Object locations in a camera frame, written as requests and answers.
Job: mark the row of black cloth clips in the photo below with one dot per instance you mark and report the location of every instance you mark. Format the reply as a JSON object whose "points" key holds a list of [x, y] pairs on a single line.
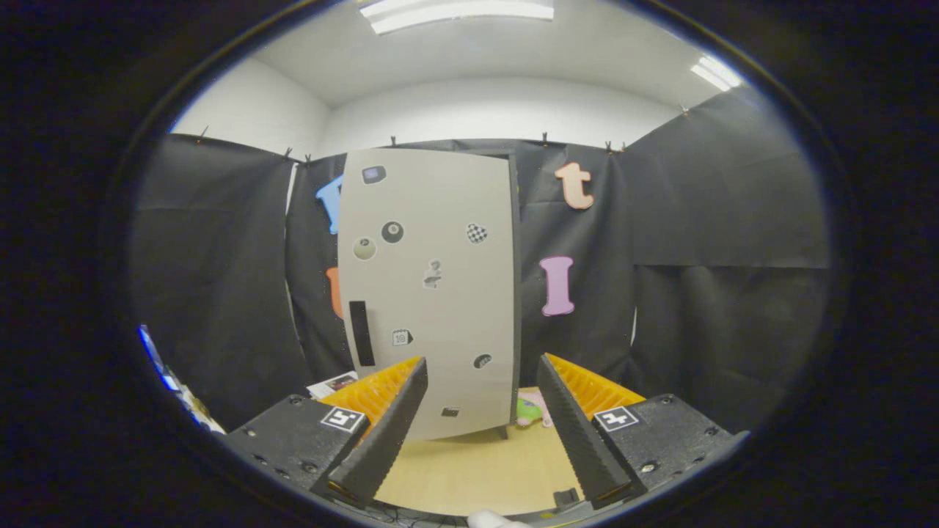
{"points": [[393, 140]]}

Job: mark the small ceiling light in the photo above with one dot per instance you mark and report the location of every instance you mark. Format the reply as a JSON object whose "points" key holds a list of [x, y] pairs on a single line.
{"points": [[715, 73]]}

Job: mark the pink and green plush toy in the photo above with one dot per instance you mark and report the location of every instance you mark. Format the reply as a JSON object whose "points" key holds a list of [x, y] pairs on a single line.
{"points": [[530, 411]]}

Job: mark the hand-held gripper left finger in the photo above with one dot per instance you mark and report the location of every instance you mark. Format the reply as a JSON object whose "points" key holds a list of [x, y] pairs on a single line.
{"points": [[389, 440]]}

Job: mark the blue and white packets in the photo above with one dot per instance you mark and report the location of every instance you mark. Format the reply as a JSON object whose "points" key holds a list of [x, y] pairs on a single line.
{"points": [[176, 385]]}

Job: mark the black backdrop cloth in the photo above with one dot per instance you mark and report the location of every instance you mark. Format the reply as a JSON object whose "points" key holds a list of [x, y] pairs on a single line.
{"points": [[719, 220]]}

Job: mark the grey shoe cabinet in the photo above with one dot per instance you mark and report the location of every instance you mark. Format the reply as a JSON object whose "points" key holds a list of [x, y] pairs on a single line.
{"points": [[516, 293]]}

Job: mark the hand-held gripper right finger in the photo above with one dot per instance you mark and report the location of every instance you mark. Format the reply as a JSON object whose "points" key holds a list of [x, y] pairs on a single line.
{"points": [[576, 440]]}

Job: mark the long ceiling light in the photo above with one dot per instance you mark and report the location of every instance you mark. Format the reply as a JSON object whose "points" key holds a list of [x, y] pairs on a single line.
{"points": [[455, 13]]}

